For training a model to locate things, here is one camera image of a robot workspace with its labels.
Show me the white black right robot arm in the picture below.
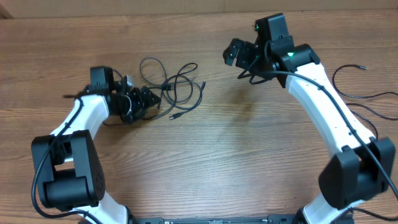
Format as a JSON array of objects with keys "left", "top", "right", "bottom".
[{"left": 223, "top": 13, "right": 397, "bottom": 223}]

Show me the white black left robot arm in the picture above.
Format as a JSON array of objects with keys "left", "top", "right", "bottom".
[{"left": 31, "top": 66, "right": 161, "bottom": 223}]

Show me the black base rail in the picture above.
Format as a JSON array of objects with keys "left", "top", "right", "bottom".
[{"left": 133, "top": 215, "right": 295, "bottom": 224}]

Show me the brown cardboard backdrop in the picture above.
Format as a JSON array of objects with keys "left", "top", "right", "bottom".
[{"left": 1, "top": 0, "right": 397, "bottom": 19}]

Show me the black usb cable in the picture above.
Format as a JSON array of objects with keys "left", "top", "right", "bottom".
[
  {"left": 331, "top": 64, "right": 398, "bottom": 141},
  {"left": 139, "top": 57, "right": 207, "bottom": 121}
]

